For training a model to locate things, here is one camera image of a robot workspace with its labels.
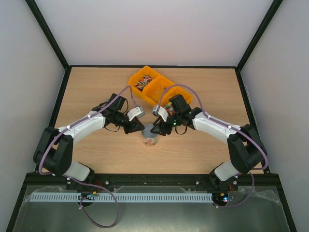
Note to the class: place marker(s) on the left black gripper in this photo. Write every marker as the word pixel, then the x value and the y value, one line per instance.
pixel 135 123

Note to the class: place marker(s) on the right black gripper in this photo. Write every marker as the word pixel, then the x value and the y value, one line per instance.
pixel 164 126

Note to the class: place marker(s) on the grey round jar lid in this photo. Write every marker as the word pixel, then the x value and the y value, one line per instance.
pixel 146 133

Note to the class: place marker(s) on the clear plastic jar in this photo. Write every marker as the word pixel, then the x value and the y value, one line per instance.
pixel 150 141

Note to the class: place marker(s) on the yellow bin with gummies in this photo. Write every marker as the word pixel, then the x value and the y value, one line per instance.
pixel 153 90

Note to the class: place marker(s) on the yellow bin with lollipops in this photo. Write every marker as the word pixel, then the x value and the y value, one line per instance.
pixel 142 79

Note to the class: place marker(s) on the yellow bin with colourful candies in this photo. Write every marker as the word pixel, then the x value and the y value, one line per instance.
pixel 165 103

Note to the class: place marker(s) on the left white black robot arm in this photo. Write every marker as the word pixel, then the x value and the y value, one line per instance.
pixel 55 147

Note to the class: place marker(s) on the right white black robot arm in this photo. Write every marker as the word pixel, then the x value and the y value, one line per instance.
pixel 244 144

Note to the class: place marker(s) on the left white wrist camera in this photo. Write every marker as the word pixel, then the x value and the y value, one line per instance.
pixel 136 112

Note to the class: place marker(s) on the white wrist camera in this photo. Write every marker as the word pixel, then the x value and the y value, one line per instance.
pixel 136 112
pixel 161 112

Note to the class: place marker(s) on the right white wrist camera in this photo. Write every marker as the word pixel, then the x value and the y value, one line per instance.
pixel 161 112

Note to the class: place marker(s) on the black front mounting rail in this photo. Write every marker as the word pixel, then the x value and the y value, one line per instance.
pixel 192 182

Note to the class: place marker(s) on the grey slotted cable duct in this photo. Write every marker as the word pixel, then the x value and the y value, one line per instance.
pixel 123 197

